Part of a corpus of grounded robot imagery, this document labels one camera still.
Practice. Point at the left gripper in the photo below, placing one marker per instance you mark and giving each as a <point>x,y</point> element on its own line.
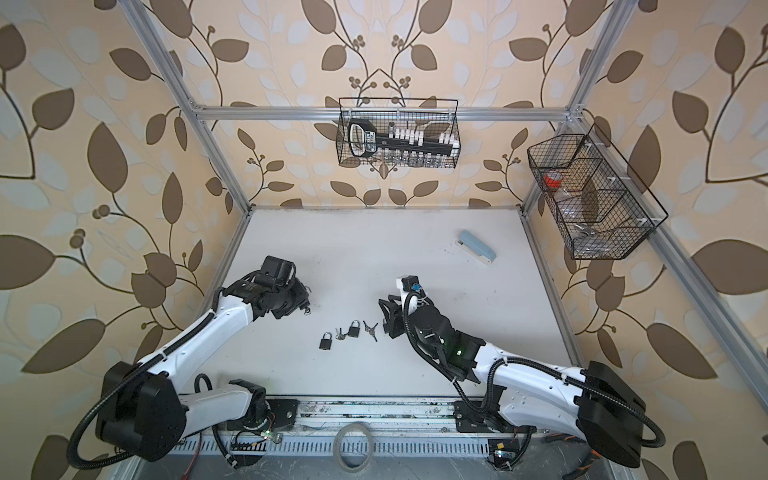
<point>303,296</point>

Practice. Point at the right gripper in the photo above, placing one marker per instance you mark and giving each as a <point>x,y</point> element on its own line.
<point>395,320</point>

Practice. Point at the black padlock with keys bottom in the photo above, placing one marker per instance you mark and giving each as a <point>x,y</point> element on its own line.
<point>357,326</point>

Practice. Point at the black padlock with keys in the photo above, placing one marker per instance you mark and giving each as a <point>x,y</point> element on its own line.
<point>328,338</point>
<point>357,326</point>

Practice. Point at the black padlock with keys top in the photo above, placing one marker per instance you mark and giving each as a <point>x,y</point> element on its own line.
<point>328,338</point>

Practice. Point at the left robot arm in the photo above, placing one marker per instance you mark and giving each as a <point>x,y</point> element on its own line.
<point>148,407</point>

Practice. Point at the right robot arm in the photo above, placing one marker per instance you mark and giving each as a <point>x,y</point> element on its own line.
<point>502,390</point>

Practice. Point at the light blue stapler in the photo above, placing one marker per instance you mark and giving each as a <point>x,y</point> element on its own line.
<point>475,247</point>

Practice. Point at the black tool rack in basket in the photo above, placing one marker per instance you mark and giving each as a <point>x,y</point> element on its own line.
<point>365,141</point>

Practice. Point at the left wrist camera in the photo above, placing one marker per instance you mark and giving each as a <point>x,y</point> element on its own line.
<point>280,270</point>

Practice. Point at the back wire basket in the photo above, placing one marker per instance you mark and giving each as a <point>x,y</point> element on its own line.
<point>432,114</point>

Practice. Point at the wire basket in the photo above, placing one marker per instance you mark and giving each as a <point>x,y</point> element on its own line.
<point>432,114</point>
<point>604,209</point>

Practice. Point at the right wire basket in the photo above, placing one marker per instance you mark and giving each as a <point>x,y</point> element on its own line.
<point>604,209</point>

